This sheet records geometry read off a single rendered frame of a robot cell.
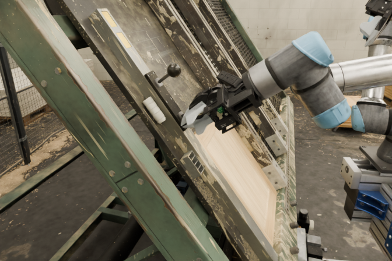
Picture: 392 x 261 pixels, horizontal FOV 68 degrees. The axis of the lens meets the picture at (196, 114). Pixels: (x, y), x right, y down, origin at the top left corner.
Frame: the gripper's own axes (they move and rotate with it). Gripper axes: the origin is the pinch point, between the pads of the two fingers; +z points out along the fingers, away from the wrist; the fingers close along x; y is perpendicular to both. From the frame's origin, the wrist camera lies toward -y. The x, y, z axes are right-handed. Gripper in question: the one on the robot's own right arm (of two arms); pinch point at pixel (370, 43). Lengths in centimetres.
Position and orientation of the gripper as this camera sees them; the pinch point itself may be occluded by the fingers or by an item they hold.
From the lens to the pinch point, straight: 108.3
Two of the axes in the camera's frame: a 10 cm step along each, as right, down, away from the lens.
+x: -5.0, -0.4, -8.6
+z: -4.8, 8.4, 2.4
